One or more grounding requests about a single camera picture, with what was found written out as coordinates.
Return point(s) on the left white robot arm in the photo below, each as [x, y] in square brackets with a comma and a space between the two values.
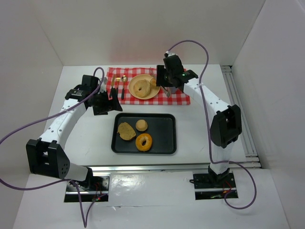
[46, 155]

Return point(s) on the small round muffin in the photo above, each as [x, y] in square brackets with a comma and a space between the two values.
[141, 125]

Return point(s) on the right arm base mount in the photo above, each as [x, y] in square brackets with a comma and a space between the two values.
[205, 189]

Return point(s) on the pale bagel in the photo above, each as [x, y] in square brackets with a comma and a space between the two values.
[142, 88]

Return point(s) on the gold fork black handle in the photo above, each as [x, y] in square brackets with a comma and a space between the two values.
[117, 80]

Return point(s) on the aluminium rail right side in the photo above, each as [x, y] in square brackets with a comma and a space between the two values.
[252, 158]

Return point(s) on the orange glazed donut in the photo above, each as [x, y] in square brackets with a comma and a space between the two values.
[144, 142]

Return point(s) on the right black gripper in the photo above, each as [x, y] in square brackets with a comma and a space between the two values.
[167, 81]

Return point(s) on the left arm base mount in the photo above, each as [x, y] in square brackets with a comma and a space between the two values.
[98, 191]

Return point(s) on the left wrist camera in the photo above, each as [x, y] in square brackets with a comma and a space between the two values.
[89, 83]

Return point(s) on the red checkered cloth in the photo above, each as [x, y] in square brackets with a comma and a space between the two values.
[178, 98]

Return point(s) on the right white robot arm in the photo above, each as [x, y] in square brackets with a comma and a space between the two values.
[224, 124]

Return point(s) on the aluminium rail front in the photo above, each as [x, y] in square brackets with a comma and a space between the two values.
[149, 168]

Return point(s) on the small round bun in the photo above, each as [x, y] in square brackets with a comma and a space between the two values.
[153, 83]

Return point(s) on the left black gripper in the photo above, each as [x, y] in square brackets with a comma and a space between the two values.
[105, 102]

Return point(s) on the gold spoon black handle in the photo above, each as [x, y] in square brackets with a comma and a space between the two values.
[124, 80]

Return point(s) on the brown bread slice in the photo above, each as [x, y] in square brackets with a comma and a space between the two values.
[126, 132]

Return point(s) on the aluminium rail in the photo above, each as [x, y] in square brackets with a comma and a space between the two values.
[149, 168]
[252, 158]

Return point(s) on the black baking tray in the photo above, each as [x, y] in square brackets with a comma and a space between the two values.
[161, 127]

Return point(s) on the gold knife black handle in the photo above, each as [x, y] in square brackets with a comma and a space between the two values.
[113, 82]

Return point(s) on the beige round plate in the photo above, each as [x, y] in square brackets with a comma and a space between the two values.
[154, 91]

